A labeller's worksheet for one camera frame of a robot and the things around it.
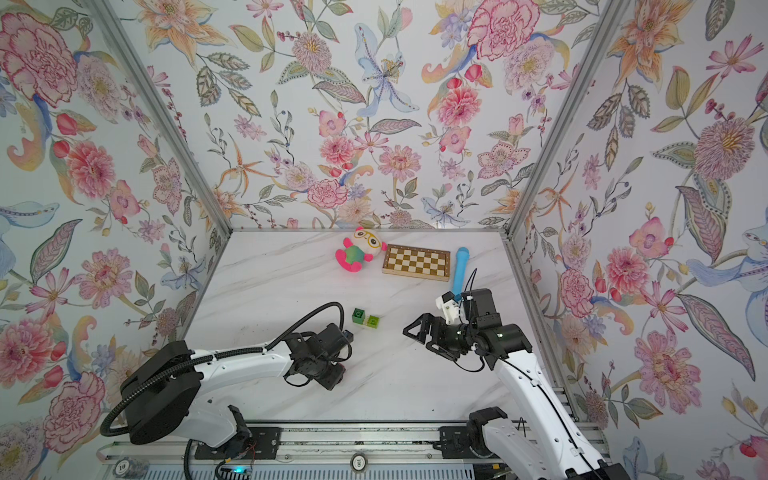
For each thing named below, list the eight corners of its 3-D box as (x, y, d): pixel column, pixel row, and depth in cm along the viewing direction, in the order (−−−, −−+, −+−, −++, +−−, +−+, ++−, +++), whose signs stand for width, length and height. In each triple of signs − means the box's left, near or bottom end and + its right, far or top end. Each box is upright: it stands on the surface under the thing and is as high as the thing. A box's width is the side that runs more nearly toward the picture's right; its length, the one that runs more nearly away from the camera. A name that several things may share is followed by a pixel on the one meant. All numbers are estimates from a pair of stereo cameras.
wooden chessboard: (382, 275, 111) (382, 267, 108) (389, 250, 119) (389, 242, 116) (446, 286, 108) (448, 278, 105) (449, 259, 116) (451, 251, 113)
